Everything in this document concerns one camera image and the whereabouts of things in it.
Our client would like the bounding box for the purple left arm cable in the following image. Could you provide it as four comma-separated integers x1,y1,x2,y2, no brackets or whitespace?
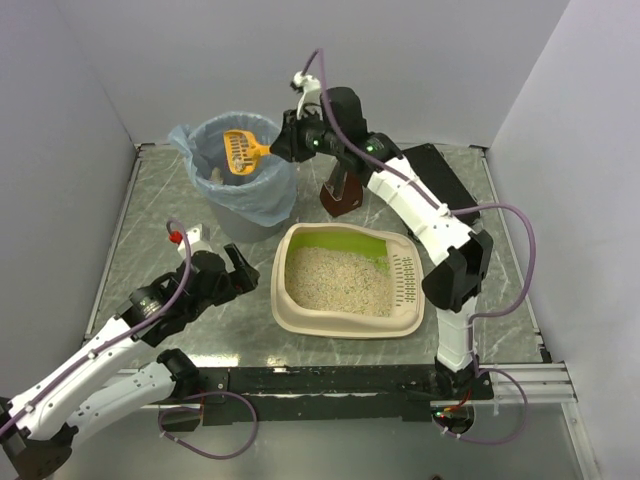
0,218,259,459

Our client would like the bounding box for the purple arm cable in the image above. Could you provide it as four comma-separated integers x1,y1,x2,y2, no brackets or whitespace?
0,218,259,459
301,47,538,446

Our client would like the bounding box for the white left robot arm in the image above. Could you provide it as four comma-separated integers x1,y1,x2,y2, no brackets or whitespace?
1,244,260,479

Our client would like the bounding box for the brown wooden metronome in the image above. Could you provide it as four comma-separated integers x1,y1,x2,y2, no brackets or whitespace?
319,163,363,218

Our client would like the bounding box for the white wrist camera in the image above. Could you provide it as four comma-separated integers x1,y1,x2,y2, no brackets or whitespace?
291,71,321,120
169,224,213,260

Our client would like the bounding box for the beige cat litter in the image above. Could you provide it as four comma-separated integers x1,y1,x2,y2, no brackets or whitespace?
285,247,392,317

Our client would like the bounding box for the yellow litter scoop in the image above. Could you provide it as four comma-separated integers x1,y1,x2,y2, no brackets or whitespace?
223,129,271,176

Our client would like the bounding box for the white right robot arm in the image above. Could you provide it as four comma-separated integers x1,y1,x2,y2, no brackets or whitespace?
270,86,493,393

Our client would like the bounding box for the grey bin with blue bag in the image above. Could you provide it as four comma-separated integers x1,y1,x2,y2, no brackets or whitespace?
168,111,297,243

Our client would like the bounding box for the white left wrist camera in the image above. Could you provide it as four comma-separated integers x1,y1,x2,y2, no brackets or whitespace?
169,224,213,260

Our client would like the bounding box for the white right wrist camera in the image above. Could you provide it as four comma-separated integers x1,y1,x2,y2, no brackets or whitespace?
291,71,321,120

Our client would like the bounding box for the black rectangular case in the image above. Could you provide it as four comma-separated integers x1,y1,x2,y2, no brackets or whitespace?
402,144,478,211

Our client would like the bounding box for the grey litter clump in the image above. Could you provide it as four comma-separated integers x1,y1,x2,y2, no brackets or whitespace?
209,167,224,185

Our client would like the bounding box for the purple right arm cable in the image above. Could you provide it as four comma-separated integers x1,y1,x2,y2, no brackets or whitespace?
301,47,538,446

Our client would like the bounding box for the aluminium rail frame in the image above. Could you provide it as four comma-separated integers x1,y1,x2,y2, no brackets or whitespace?
469,144,601,480

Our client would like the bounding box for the beige litter box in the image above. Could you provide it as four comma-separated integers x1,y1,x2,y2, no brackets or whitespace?
271,223,425,339

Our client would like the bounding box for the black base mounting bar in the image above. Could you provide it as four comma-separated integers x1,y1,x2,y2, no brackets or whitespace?
191,364,494,426

